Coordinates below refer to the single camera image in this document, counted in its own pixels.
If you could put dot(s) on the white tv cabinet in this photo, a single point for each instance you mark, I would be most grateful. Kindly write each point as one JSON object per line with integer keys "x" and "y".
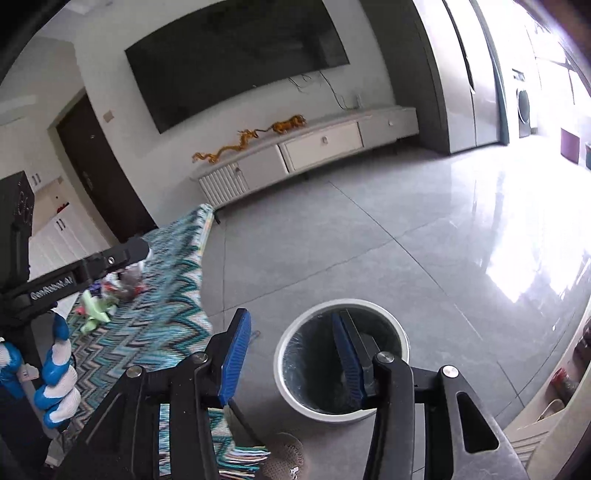
{"x": 273, "y": 158}

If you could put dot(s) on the dark brown entrance door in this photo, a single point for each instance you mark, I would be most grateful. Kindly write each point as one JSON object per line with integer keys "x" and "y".
{"x": 100, "y": 173}

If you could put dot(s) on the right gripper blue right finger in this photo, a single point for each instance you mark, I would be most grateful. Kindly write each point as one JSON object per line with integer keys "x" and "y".
{"x": 356, "y": 351}

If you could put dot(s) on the black wall television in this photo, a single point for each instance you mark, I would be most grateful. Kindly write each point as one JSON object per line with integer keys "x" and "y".
{"x": 228, "y": 48}

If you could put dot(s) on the white wall cupboard unit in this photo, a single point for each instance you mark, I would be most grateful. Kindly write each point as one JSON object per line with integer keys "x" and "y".
{"x": 64, "y": 230}

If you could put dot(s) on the teal zigzag woven rug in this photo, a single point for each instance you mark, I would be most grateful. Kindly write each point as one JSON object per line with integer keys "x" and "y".
{"x": 157, "y": 329}

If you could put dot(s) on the washing machine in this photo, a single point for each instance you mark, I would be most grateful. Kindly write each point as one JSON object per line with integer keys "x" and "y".
{"x": 523, "y": 104}

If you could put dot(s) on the golden dragon figurine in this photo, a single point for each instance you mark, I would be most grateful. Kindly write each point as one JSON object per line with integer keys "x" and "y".
{"x": 244, "y": 138}

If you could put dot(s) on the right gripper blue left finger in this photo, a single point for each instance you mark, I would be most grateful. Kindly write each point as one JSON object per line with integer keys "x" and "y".
{"x": 226, "y": 353}

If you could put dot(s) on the clear plastic bag dark contents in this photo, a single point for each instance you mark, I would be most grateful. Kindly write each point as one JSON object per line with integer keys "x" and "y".
{"x": 124, "y": 284}

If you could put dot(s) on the purple box by window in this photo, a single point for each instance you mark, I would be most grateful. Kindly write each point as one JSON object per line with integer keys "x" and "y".
{"x": 570, "y": 146}

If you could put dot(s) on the grey refrigerator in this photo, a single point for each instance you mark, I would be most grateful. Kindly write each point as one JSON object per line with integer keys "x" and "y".
{"x": 466, "y": 72}

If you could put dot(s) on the light green wrapper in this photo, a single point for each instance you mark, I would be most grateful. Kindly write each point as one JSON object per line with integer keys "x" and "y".
{"x": 95, "y": 311}

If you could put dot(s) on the left blue white gloved hand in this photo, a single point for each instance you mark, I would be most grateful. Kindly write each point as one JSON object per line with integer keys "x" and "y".
{"x": 49, "y": 394}

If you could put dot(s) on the golden tiger figurine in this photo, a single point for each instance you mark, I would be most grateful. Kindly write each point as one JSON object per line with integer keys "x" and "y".
{"x": 284, "y": 126}

